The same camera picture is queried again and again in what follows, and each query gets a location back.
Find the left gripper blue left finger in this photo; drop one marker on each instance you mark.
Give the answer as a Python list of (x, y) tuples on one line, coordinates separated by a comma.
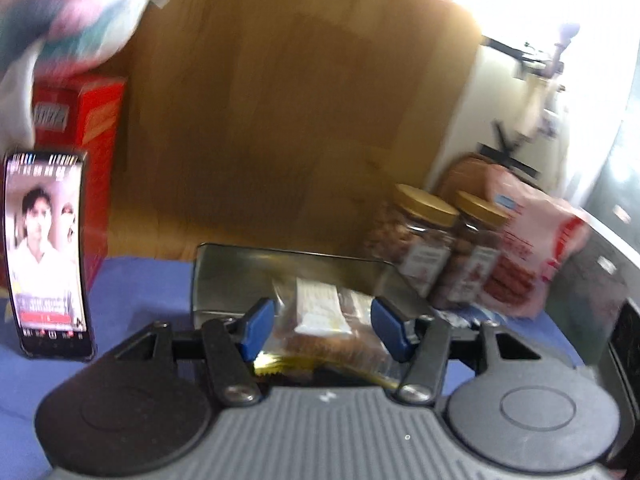
[(230, 350)]

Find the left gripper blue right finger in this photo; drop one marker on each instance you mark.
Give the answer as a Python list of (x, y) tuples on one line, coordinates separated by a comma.
[(422, 343)]

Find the clear cookie snack packet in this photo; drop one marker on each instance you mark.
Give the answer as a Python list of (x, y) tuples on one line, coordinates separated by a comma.
[(321, 325)]

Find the right nut jar gold lid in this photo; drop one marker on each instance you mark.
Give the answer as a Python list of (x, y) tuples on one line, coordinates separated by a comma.
[(474, 254)]

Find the nut jar gold lid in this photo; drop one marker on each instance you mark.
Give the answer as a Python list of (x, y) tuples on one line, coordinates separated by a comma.
[(474, 254), (413, 231)]

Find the blue printed tablecloth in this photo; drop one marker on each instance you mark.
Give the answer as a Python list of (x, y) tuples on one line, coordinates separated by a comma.
[(128, 294)]

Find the left nut jar gold lid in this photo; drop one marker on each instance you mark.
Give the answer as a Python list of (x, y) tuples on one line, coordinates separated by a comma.
[(413, 231)]

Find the pink twisted snack bag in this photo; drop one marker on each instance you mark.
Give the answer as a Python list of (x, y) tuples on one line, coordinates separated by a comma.
[(541, 233)]

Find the round wooden cutting board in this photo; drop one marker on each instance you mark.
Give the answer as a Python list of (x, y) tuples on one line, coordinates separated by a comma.
[(466, 173)]

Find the frosted glass door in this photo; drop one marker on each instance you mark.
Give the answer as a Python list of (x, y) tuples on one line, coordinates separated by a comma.
[(595, 298)]

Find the smartphone with video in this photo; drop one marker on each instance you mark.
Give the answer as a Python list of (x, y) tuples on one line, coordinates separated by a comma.
[(41, 203)]

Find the pastel plush toy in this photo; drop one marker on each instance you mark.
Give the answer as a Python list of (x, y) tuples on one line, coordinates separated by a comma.
[(54, 39)]

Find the wooden board on wall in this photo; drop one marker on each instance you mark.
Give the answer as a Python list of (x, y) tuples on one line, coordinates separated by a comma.
[(279, 123)]

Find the white wall power adapter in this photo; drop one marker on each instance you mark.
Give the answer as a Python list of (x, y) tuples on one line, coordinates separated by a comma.
[(539, 69)]

